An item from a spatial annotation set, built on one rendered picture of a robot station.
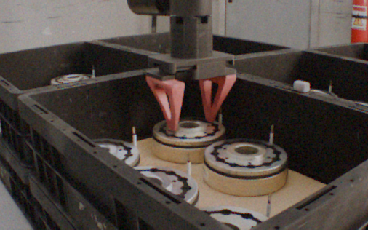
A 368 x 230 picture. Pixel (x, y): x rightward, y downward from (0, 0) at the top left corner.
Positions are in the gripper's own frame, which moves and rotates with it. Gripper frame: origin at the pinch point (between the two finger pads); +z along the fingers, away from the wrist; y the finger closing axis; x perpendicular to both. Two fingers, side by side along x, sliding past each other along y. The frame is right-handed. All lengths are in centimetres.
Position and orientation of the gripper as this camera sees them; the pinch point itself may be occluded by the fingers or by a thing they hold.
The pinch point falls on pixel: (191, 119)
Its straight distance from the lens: 58.6
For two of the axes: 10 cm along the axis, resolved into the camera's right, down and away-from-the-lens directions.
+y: -8.4, 1.8, -5.2
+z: 0.1, 9.5, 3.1
